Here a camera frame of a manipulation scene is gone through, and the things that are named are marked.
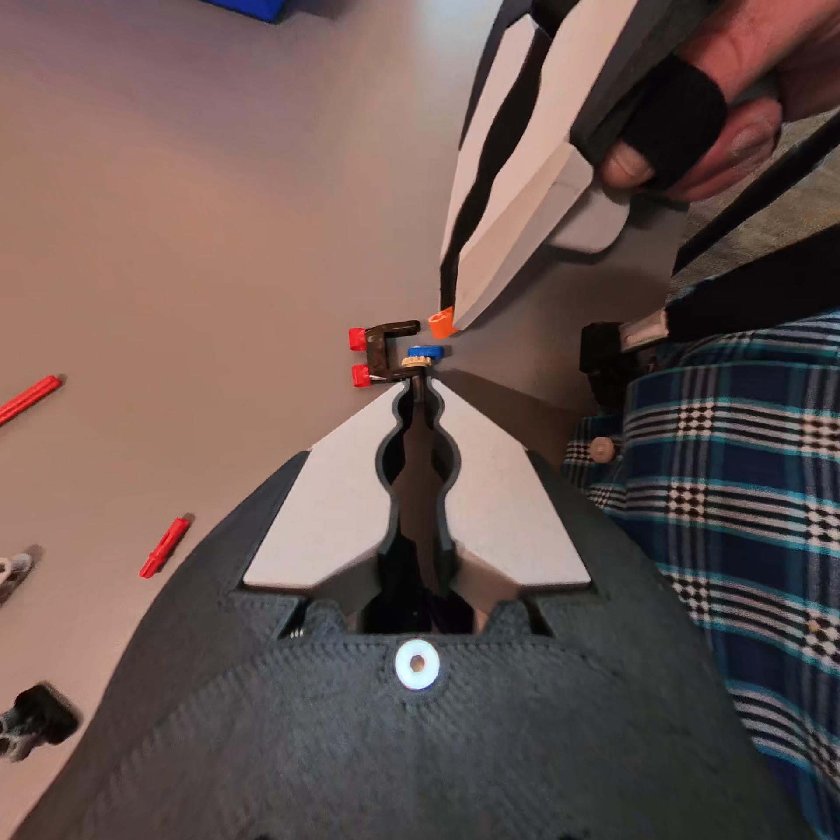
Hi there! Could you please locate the black shoulder strap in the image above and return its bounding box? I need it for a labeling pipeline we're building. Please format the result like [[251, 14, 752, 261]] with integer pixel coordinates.
[[579, 223, 840, 409]]

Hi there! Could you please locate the black grey lego connector block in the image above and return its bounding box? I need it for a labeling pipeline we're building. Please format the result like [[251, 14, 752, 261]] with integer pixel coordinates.
[[0, 682, 81, 763]]

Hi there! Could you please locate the small black lego assembly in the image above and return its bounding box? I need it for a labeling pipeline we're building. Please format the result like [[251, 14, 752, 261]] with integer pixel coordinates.
[[348, 319, 438, 389]]

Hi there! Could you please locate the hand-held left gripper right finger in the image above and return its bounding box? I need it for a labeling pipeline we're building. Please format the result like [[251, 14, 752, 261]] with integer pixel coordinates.
[[425, 378, 593, 609]]

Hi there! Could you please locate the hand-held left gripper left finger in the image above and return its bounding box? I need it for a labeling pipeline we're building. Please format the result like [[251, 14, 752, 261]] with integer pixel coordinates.
[[241, 381, 416, 609]]

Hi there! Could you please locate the person in plaid shirt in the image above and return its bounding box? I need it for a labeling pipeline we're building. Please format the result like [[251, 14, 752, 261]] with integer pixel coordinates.
[[563, 276, 840, 840]]

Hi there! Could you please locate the long red lego pin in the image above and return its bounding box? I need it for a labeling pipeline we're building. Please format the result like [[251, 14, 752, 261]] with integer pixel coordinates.
[[138, 516, 192, 580]]

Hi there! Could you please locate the person's right hand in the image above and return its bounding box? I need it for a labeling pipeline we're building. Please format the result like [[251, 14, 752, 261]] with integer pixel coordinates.
[[599, 0, 840, 202]]

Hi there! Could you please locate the blue plastic bin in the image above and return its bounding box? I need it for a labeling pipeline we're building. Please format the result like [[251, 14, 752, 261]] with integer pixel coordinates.
[[196, 0, 287, 25]]

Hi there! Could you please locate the light grey lego beam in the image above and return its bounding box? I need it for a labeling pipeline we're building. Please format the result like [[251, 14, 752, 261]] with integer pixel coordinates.
[[0, 553, 35, 606]]

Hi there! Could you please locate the long red lego axle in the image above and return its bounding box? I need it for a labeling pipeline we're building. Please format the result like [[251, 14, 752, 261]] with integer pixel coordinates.
[[0, 374, 64, 428]]

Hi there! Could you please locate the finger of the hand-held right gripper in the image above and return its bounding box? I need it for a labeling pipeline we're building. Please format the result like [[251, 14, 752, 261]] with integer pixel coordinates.
[[451, 0, 643, 332], [438, 12, 553, 315]]

